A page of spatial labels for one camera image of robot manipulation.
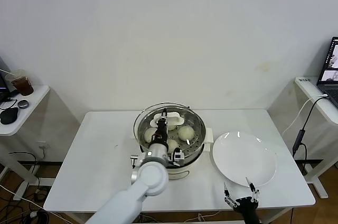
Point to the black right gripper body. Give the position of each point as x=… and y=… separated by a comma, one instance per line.
x=245, y=205

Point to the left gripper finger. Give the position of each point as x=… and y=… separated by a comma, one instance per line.
x=159, y=122
x=164, y=114

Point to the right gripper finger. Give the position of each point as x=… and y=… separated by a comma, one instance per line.
x=254, y=195
x=229, y=199

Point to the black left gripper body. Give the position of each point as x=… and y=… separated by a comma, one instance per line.
x=161, y=132

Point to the white steamed baozi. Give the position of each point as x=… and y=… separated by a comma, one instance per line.
x=186, y=132
x=172, y=126
x=173, y=145
x=149, y=134

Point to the stainless steel steamer basket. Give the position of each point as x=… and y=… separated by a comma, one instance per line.
x=210, y=136

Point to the white round plate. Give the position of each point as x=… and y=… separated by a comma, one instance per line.
x=245, y=158

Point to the cream electric cooker base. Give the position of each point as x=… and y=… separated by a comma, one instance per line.
x=190, y=169

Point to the white side table with cup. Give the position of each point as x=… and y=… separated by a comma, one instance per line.
x=35, y=94

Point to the small round grey tin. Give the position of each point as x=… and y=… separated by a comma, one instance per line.
x=23, y=103

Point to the plastic cup of iced coffee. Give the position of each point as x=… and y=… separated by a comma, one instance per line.
x=23, y=85

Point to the black computer mouse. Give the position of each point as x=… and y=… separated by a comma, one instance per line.
x=9, y=115

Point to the white floor power strip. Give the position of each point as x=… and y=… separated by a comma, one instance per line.
x=33, y=214

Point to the dark laptop beside coffee cup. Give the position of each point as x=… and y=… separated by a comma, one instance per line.
x=3, y=84

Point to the white drinking straw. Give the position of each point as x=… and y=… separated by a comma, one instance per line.
x=5, y=71

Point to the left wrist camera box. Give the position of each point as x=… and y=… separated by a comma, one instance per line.
x=178, y=156

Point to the white wall socket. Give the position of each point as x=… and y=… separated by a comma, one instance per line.
x=43, y=144

